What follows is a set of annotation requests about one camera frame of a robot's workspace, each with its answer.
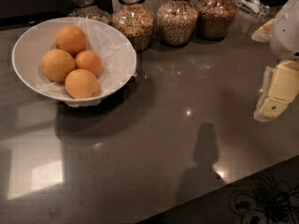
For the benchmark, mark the glass jar of grains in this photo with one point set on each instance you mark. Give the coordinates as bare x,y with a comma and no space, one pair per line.
176,21

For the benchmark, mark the clear plastic bowl liner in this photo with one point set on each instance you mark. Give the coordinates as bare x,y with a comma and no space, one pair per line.
116,51

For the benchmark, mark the glass jar of cereal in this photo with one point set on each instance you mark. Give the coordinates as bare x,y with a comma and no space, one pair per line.
135,20

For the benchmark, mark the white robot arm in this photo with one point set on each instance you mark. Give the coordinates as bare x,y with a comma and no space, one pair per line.
282,32

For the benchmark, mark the clear plastic wrapped packet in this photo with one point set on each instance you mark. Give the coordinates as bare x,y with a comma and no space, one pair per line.
253,7

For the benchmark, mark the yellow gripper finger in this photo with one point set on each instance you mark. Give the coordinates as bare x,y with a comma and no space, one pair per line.
280,87

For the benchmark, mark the small orange at centre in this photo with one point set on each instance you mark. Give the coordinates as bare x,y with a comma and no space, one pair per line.
89,60

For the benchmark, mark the white ceramic bowl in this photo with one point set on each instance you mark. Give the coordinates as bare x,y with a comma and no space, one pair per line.
27,61

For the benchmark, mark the glass jar far left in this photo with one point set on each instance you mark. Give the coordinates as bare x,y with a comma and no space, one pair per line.
88,9

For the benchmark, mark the dark cabinet at back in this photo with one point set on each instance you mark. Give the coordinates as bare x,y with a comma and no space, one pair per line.
17,8

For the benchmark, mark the orange at bowl back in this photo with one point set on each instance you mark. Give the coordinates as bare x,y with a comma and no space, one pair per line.
71,39

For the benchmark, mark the glass jar of nuts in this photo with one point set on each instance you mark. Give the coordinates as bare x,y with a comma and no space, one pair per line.
214,18

